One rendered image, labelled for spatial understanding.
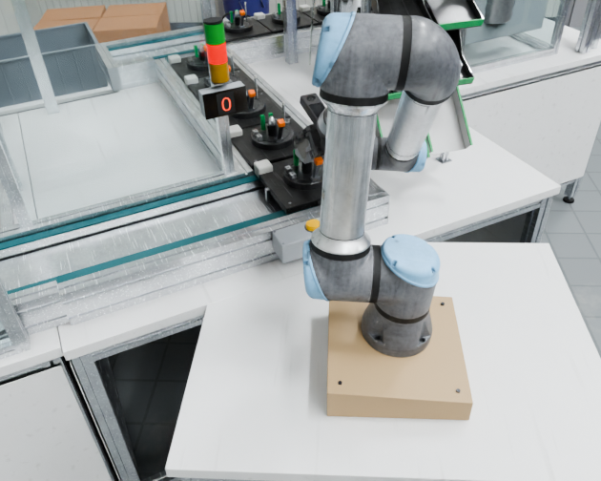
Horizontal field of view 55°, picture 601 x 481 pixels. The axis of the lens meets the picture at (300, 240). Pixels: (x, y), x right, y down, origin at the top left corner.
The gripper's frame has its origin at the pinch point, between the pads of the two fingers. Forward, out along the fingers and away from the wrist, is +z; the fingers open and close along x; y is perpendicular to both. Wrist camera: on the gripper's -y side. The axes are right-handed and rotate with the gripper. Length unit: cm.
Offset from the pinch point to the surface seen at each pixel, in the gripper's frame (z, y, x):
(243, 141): 28.1, -11.2, -8.9
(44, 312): -1, 24, -76
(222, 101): -2.7, -15.2, -19.8
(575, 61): 49, -16, 155
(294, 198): 1.4, 14.3, -7.9
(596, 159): 128, 27, 231
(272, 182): 8.6, 7.3, -10.2
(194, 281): 0.8, 27.8, -41.0
